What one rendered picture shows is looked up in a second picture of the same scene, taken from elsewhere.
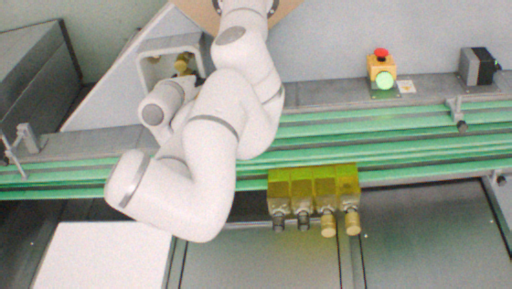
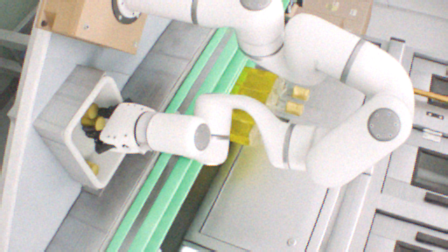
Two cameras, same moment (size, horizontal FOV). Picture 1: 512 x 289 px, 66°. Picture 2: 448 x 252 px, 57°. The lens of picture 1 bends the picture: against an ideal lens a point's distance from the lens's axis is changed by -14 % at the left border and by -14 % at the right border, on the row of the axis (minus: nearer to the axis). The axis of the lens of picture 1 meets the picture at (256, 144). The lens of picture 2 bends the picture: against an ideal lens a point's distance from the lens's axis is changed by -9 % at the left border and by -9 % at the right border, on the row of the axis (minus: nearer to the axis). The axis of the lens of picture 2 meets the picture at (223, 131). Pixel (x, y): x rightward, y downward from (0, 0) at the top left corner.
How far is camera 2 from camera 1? 0.85 m
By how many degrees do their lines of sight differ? 46
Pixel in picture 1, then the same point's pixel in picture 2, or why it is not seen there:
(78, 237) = not seen: outside the picture
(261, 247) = (257, 178)
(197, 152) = (385, 64)
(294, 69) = (145, 41)
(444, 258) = not seen: hidden behind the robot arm
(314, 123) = (214, 59)
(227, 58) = (277, 14)
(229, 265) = (266, 210)
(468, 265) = not seen: hidden behind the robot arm
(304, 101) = (186, 54)
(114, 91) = (28, 213)
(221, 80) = (318, 23)
